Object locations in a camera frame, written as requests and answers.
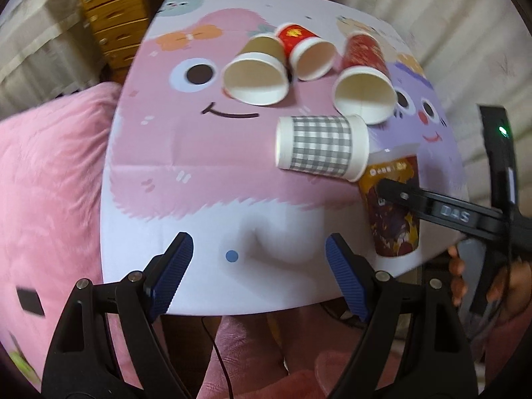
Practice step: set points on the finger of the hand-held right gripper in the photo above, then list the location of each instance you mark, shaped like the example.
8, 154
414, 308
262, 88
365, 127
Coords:
432, 210

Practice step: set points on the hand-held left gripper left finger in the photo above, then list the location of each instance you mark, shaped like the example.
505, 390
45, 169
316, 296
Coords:
171, 273

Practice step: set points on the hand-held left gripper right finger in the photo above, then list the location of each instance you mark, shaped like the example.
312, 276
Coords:
347, 278

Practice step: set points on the dark printed paper cup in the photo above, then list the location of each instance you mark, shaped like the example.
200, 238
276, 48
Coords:
395, 232

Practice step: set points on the grey checkered paper cup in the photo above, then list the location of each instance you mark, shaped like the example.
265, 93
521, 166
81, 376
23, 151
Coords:
320, 145

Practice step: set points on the tall red paper cup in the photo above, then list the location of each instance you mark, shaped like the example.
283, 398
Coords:
365, 91

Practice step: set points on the small red paper cup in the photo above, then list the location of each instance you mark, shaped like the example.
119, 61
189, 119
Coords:
311, 60

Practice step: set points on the brown kraft paper cup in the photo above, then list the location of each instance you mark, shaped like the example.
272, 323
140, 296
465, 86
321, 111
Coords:
255, 79

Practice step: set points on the person's right hand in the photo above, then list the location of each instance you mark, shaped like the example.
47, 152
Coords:
458, 276

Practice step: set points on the cartoon printed tablecloth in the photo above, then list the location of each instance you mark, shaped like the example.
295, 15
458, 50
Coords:
187, 166

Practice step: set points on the pink clothing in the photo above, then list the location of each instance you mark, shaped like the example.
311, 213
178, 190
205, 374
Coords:
257, 361

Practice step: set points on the pink plush blanket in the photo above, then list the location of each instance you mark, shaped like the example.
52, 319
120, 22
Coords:
54, 199

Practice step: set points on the beige curtain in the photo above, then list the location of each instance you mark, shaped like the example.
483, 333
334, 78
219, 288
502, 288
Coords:
449, 29
37, 37

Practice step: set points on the wooden drawer cabinet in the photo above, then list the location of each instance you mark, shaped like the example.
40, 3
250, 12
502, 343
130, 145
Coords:
120, 20

